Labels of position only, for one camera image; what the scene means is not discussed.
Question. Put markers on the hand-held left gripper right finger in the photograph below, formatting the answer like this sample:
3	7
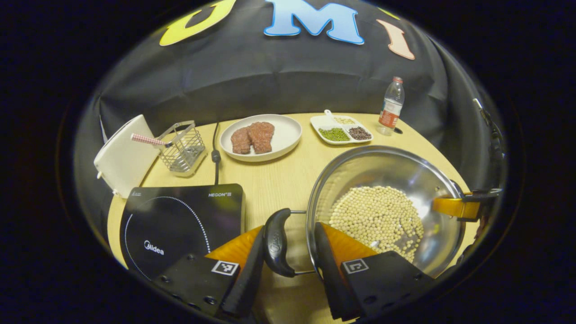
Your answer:
333	279

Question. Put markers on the brown meat piece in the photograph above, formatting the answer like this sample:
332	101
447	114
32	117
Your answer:
240	141
262	137

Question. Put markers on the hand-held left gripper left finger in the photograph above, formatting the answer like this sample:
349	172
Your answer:
249	279

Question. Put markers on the pile of dark red beans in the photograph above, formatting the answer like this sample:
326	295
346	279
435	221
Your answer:
359	133

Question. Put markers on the white round plate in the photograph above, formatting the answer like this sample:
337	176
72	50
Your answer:
288	135

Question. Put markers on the white toaster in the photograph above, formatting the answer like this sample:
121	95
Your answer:
126	157

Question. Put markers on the pile of green mung beans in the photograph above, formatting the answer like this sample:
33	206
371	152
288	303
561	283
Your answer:
334	134

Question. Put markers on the pile of soybeans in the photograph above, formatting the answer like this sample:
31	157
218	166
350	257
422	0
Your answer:
378	216

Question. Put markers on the black backdrop cloth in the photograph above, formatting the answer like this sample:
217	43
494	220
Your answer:
270	76

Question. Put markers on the white divided dish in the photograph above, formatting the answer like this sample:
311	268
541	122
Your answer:
324	122

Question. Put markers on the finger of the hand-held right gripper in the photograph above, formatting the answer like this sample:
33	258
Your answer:
454	207

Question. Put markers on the clear plastic water bottle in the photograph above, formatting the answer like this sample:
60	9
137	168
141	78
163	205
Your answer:
390	110

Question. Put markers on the small heap of pale beans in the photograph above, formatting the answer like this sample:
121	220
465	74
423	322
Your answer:
344	120

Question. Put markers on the black induction cooktop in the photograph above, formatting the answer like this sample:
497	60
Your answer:
180	220

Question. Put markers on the stainless steel pot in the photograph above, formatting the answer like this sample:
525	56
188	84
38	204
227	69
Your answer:
382	166

